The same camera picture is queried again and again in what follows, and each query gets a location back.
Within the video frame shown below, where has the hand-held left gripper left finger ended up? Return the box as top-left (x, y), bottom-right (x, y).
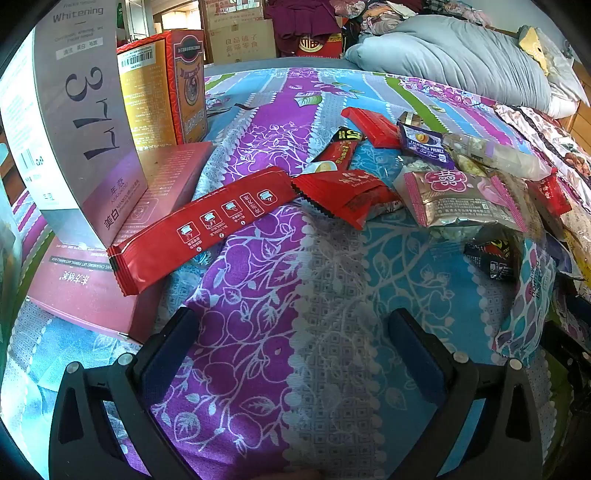
top-left (48, 307), bottom-right (201, 480)

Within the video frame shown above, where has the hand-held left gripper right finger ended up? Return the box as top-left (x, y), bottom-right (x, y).
top-left (385, 308), bottom-right (543, 480)

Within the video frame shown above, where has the silver pink-edged snack packet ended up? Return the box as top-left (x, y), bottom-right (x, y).
top-left (393, 168), bottom-right (529, 234)

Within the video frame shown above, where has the black red coffee stick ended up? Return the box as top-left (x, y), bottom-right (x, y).
top-left (309, 127), bottom-right (368, 175)

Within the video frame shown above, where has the floral striped bedsheet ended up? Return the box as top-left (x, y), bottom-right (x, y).
top-left (0, 62), bottom-right (591, 480)

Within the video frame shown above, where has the flat pink box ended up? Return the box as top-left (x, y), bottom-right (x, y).
top-left (28, 237), bottom-right (162, 344)

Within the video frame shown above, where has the teal patterned packet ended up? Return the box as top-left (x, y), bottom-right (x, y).
top-left (492, 237), bottom-right (557, 356)

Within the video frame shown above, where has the black snack packet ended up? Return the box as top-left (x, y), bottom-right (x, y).
top-left (464, 231), bottom-right (522, 282)

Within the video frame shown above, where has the long red sachet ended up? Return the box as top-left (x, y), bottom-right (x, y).
top-left (106, 167), bottom-right (301, 296)

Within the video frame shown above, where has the red zigzag-edged snack packet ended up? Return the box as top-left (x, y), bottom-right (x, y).
top-left (291, 170), bottom-right (402, 230)

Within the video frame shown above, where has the pile of mixed snack packets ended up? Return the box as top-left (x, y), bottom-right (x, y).
top-left (545, 203), bottom-right (591, 301)

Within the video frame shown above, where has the small red packet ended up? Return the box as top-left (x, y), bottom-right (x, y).
top-left (526, 168), bottom-right (573, 217)

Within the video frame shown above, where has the purple prune packet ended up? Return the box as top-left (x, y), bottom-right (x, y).
top-left (397, 112), bottom-right (455, 171)

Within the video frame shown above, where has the clear white candy packet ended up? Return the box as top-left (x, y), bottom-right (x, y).
top-left (443, 134), bottom-right (552, 182)

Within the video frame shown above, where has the tall white lavender box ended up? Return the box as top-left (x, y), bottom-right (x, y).
top-left (0, 0), bottom-right (148, 250)

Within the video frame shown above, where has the plain red snack packet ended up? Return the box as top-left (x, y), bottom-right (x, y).
top-left (341, 107), bottom-right (402, 149)

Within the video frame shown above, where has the orange red box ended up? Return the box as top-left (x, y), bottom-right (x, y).
top-left (115, 30), bottom-right (208, 151)

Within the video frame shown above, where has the white dark-flowered blanket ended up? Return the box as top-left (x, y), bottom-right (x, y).
top-left (494, 104), bottom-right (591, 213)

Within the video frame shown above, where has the grey blue quilt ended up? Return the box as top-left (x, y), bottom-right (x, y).
top-left (344, 16), bottom-right (555, 114)

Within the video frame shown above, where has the white pillow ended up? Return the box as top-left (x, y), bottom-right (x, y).
top-left (531, 28), bottom-right (591, 118)

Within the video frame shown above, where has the large plain cardboard box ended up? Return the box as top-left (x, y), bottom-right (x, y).
top-left (203, 18), bottom-right (278, 65)

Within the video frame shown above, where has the red gift bag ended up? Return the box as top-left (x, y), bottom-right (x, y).
top-left (293, 34), bottom-right (345, 58)

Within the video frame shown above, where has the yellow cloth item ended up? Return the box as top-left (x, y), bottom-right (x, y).
top-left (517, 25), bottom-right (552, 77)

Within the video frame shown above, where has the pile of clothes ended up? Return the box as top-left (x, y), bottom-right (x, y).
top-left (342, 0), bottom-right (490, 35)

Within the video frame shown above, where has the maroon cloth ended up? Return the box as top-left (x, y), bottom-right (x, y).
top-left (265, 0), bottom-right (345, 56)

